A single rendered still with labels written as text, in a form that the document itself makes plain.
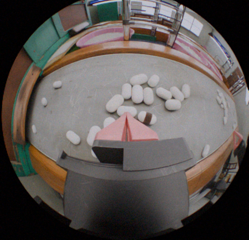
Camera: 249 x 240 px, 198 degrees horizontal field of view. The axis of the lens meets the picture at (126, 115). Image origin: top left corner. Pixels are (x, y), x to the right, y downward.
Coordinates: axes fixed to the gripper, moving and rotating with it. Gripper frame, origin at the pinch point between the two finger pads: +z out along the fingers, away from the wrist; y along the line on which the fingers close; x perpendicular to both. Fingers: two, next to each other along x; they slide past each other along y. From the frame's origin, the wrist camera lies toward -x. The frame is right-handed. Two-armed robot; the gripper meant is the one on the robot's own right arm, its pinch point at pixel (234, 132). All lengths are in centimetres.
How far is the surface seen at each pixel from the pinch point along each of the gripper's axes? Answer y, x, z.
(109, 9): 89, -208, 198
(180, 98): 32.5, -3.4, 12.3
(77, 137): 52, 2, 7
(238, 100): -449, -47, 60
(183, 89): 30.6, -5.0, 14.4
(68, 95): 57, -3, 15
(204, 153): 24.0, 5.2, 3.0
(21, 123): 78, -3, 3
